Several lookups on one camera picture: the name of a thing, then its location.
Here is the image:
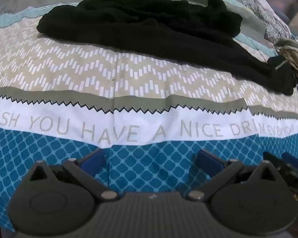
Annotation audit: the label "patterned teal beige bedsheet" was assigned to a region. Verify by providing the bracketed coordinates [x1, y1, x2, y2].
[0, 0, 298, 231]

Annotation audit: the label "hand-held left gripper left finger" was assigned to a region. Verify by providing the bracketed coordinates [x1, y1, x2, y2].
[22, 148, 115, 202]

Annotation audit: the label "black pants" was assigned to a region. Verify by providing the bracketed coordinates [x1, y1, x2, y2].
[37, 0, 298, 96]

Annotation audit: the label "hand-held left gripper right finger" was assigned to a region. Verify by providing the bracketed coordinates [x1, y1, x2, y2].
[187, 149, 283, 202]

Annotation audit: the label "beige camouflage cloth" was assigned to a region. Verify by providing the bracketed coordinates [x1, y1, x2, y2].
[274, 38, 298, 82]

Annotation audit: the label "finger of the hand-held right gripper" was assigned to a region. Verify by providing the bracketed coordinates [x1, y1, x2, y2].
[263, 151, 298, 179]

